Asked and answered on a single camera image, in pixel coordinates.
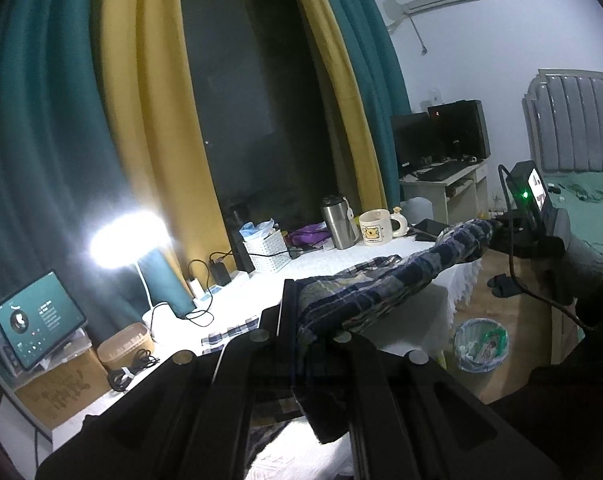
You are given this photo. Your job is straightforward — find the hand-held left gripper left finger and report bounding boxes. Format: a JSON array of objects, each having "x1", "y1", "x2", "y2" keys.
[{"x1": 35, "y1": 280, "x2": 302, "y2": 480}]

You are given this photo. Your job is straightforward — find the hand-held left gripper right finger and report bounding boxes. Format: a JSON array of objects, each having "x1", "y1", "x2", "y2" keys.
[{"x1": 329, "y1": 329, "x2": 562, "y2": 480}]

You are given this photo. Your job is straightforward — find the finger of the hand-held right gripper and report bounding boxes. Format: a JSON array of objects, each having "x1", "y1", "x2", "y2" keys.
[{"x1": 488, "y1": 212, "x2": 525, "y2": 257}]

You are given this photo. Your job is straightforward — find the blue plaid pants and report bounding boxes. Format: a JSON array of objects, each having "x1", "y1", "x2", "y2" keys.
[{"x1": 201, "y1": 217, "x2": 502, "y2": 461}]

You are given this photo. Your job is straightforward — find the person's right forearm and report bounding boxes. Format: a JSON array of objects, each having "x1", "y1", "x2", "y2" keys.
[{"x1": 564, "y1": 232, "x2": 603, "y2": 331}]

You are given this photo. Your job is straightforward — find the black slipper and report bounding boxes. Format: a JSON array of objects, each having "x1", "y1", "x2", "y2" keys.
[{"x1": 486, "y1": 274, "x2": 525, "y2": 298}]

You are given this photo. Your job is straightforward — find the white perforated basket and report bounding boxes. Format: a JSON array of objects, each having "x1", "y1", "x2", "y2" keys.
[{"x1": 241, "y1": 230, "x2": 290, "y2": 274}]

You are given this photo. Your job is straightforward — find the green bedding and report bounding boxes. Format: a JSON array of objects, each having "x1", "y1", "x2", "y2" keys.
[{"x1": 546, "y1": 170, "x2": 603, "y2": 261}]

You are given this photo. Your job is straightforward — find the white computer desk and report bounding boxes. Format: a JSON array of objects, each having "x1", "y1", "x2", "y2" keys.
[{"x1": 399, "y1": 160, "x2": 492, "y2": 226}]

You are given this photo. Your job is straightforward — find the black charger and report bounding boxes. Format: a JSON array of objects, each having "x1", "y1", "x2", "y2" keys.
[{"x1": 210, "y1": 259, "x2": 232, "y2": 286}]

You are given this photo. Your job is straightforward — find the purple cloth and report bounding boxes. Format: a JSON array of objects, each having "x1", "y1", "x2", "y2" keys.
[{"x1": 286, "y1": 224, "x2": 330, "y2": 249}]

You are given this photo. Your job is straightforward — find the grey padded headboard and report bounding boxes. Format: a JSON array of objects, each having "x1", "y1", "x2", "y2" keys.
[{"x1": 521, "y1": 69, "x2": 603, "y2": 176}]

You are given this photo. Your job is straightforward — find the black keyboard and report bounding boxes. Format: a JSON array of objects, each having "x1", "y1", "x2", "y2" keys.
[{"x1": 421, "y1": 162, "x2": 475, "y2": 182}]

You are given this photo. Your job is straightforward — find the blue white plastic bag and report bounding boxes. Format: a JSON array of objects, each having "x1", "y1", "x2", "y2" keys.
[{"x1": 238, "y1": 219, "x2": 277, "y2": 244}]

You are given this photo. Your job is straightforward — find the clear water jug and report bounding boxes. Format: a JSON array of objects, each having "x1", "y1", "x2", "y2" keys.
[{"x1": 404, "y1": 199, "x2": 435, "y2": 221}]

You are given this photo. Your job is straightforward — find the black computer monitor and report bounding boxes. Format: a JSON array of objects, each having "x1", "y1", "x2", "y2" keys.
[
  {"x1": 390, "y1": 111, "x2": 440, "y2": 173},
  {"x1": 428, "y1": 100, "x2": 491, "y2": 161}
]

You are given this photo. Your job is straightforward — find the stainless steel tumbler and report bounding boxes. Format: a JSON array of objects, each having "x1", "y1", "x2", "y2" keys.
[{"x1": 322, "y1": 195, "x2": 361, "y2": 250}]

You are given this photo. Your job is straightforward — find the lined trash bin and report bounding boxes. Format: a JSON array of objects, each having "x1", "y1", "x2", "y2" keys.
[{"x1": 454, "y1": 317, "x2": 509, "y2": 373}]

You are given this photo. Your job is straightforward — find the white bear print mug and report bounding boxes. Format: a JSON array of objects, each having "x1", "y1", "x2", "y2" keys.
[{"x1": 359, "y1": 206, "x2": 409, "y2": 245}]

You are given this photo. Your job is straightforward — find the white desk lamp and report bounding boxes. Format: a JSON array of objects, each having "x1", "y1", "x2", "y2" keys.
[{"x1": 88, "y1": 210, "x2": 182, "y2": 343}]

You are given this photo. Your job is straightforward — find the person's dark clothing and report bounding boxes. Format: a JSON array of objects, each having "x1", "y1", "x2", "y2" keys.
[{"x1": 481, "y1": 330, "x2": 603, "y2": 480}]

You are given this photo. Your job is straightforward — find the teal curtain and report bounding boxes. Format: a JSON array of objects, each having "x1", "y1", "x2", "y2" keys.
[
  {"x1": 314, "y1": 0, "x2": 412, "y2": 181},
  {"x1": 0, "y1": 0, "x2": 127, "y2": 356}
]

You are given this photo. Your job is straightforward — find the dark window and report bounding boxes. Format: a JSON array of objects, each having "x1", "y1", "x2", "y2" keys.
[{"x1": 178, "y1": 0, "x2": 352, "y2": 231}]

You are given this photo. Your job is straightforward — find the yellow curtain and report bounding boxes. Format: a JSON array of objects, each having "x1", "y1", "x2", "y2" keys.
[
  {"x1": 281, "y1": 0, "x2": 387, "y2": 221},
  {"x1": 98, "y1": 0, "x2": 232, "y2": 281}
]

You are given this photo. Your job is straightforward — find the white air conditioner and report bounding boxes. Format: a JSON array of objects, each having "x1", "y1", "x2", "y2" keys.
[{"x1": 404, "y1": 0, "x2": 483, "y2": 15}]

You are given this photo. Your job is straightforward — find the cardboard box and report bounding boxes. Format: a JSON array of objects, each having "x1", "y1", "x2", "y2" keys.
[{"x1": 14, "y1": 345, "x2": 112, "y2": 431}]

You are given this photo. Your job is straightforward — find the tablet with teal screen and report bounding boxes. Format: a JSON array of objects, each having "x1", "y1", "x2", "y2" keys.
[{"x1": 0, "y1": 270, "x2": 87, "y2": 372}]

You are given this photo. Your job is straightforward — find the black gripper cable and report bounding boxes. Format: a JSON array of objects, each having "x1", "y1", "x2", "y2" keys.
[{"x1": 496, "y1": 164, "x2": 599, "y2": 331}]

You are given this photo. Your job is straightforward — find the black lamp cable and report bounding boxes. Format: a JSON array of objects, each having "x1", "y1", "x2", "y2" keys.
[{"x1": 150, "y1": 301, "x2": 215, "y2": 329}]

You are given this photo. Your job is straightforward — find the black charger cable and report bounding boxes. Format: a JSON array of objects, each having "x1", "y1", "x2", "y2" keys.
[{"x1": 186, "y1": 252, "x2": 234, "y2": 291}]

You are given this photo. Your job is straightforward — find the black cable bundle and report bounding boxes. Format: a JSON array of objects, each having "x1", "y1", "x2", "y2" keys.
[{"x1": 107, "y1": 350, "x2": 161, "y2": 391}]

